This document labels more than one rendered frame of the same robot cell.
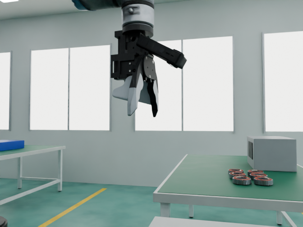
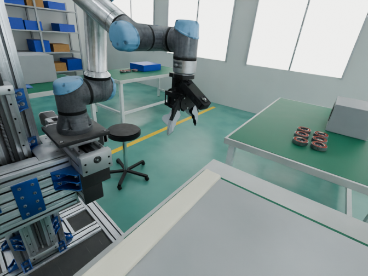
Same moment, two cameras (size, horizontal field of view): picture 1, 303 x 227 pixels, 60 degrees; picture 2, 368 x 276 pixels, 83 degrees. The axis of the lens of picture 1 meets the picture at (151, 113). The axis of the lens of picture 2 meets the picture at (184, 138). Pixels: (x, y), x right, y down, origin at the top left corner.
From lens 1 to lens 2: 0.41 m
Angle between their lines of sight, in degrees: 35
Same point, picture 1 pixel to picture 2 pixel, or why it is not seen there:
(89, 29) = not seen: outside the picture
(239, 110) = (357, 57)
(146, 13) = (186, 67)
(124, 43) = (173, 83)
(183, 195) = (244, 144)
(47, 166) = not seen: hidden behind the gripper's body
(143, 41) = (183, 86)
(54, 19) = not seen: outside the picture
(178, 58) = (200, 106)
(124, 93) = (167, 121)
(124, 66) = (171, 100)
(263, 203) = (300, 166)
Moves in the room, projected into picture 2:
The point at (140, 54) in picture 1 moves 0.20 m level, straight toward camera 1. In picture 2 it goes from (180, 96) to (151, 114)
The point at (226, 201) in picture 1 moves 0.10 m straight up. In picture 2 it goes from (273, 157) to (277, 144)
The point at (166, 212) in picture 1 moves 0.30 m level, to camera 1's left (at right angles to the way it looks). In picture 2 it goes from (231, 151) to (197, 142)
